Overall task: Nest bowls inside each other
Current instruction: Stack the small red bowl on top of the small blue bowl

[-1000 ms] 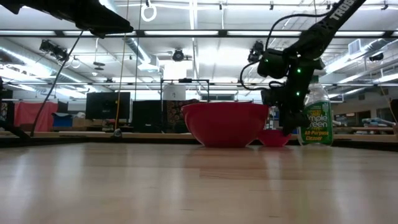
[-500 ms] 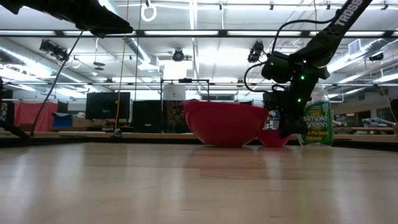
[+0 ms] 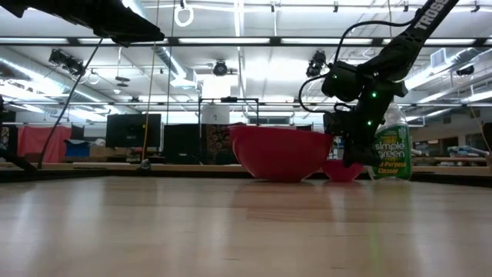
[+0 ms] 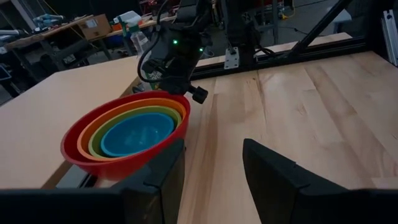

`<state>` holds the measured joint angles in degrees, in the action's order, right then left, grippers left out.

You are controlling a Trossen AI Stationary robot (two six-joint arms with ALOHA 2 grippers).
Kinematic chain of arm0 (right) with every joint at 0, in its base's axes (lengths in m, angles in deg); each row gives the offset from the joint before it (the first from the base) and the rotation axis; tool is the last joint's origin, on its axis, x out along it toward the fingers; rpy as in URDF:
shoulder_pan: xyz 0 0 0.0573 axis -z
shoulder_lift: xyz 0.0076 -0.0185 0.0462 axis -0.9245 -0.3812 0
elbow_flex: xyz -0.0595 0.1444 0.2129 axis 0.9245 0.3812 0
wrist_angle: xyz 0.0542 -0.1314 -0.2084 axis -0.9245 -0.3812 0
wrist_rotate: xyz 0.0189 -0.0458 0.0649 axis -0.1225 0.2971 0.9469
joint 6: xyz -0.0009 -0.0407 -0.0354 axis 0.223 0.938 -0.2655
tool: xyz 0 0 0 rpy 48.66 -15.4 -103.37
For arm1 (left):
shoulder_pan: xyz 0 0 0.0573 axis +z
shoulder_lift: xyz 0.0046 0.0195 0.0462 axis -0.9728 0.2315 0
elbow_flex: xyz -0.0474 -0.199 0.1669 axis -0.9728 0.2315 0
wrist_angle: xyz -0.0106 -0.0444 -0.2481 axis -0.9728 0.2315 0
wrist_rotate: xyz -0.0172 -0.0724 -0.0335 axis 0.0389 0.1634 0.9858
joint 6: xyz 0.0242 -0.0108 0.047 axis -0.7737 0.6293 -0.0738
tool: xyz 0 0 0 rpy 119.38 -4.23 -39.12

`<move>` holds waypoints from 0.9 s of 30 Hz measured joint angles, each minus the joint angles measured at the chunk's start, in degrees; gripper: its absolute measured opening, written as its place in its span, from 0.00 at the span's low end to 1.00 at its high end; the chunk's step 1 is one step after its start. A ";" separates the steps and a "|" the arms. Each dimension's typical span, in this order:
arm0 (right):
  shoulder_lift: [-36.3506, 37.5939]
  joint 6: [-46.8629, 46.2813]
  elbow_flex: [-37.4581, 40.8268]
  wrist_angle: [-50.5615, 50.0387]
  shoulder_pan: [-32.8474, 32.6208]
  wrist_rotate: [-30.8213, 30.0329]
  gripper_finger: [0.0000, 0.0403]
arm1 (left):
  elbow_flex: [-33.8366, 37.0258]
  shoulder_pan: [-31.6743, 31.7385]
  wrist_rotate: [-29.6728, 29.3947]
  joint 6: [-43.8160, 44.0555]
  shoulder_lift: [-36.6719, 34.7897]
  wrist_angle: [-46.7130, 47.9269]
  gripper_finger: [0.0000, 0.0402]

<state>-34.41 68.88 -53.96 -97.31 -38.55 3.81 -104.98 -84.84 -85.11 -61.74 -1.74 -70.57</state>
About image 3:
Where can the small pink bowl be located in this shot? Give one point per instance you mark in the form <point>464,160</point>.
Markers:
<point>338,172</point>

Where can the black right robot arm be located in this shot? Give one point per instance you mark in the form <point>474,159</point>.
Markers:
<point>403,46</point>

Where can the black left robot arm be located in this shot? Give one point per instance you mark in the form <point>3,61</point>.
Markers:
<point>96,17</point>

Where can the green cleaner spray bottle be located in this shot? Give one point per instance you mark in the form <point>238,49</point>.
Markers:
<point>394,154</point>

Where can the large red bowl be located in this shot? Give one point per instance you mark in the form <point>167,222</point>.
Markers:
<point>280,154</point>

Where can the patterned dark panel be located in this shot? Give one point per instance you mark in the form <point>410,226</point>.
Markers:
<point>217,144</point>

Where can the white barrel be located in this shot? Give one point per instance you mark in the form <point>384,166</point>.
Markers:
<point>215,114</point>

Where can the light wooden desk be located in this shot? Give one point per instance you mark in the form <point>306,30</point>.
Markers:
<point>192,167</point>

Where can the black monitor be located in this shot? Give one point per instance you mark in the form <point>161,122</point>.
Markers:
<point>132,131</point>

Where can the blue bin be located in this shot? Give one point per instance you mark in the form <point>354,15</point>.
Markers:
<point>77,149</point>

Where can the red cloth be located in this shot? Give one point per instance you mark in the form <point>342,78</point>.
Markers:
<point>38,140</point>

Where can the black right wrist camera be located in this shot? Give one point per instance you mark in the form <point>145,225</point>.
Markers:
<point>342,81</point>

